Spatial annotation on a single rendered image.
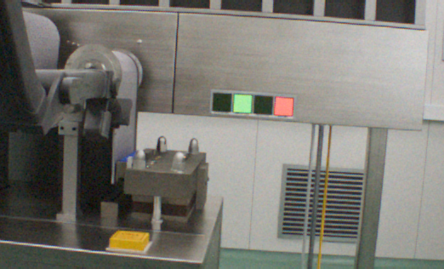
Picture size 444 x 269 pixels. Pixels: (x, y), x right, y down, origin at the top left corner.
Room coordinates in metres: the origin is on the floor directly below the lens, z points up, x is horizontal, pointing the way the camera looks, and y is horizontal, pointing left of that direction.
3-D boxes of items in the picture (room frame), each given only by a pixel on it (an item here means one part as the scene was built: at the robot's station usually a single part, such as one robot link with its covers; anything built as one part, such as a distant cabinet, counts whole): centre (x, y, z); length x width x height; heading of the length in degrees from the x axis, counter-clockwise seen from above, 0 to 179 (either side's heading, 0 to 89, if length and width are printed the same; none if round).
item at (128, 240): (1.23, 0.18, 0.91); 0.07 x 0.07 x 0.02; 87
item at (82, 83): (1.08, 0.28, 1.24); 0.43 x 0.11 x 0.06; 179
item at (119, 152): (1.59, 0.26, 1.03); 0.23 x 0.01 x 0.09; 177
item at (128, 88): (1.59, 0.26, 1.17); 0.23 x 0.01 x 0.18; 177
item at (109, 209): (1.59, 0.26, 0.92); 0.28 x 0.04 x 0.04; 177
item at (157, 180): (1.62, 0.14, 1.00); 0.40 x 0.16 x 0.06; 177
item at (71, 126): (1.43, 0.37, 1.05); 0.06 x 0.05 x 0.31; 177
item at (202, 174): (1.63, 0.05, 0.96); 0.10 x 0.03 x 0.11; 177
